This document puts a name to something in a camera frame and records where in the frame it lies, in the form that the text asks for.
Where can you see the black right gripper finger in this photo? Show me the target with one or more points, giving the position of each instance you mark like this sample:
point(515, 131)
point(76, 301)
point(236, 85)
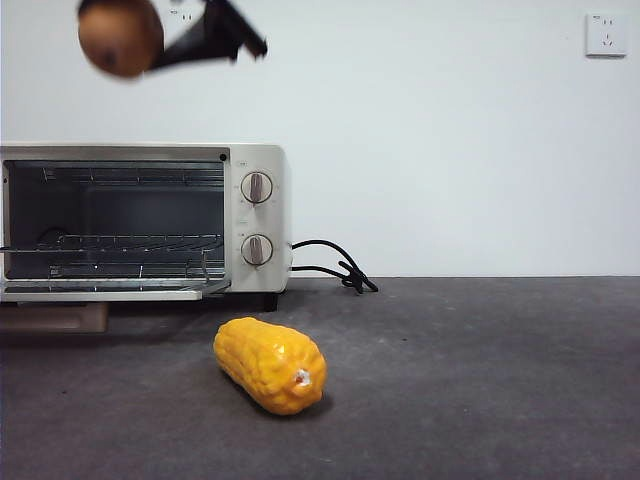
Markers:
point(200, 45)

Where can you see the brown potato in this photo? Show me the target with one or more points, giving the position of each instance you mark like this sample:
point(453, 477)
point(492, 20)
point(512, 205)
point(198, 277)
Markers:
point(120, 35)

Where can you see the beige oven knob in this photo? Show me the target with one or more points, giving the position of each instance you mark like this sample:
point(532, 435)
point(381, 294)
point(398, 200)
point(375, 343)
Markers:
point(257, 249)
point(257, 188)

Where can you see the white Toshiba toaster oven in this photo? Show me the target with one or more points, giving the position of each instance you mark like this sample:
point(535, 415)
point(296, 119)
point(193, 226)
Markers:
point(260, 222)

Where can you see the yellow corn cob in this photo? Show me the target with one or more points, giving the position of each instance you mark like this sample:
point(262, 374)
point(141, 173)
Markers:
point(265, 365)

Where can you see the white wall socket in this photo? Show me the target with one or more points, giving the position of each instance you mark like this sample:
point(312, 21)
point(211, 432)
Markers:
point(606, 36)
point(177, 16)

